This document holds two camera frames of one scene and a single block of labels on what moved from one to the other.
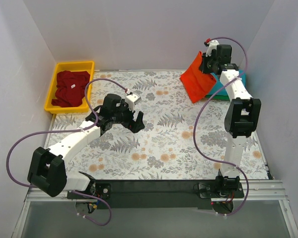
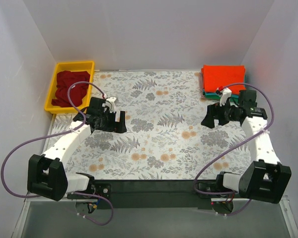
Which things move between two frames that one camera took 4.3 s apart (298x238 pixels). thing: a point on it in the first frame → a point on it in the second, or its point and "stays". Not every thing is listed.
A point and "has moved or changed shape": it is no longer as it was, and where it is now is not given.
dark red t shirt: (70, 86) stays
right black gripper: (205, 65) → (220, 113)
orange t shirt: (197, 84) has moved or changed shape
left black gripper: (134, 121) → (112, 123)
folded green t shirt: (221, 96) stays
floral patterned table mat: (181, 140) stays
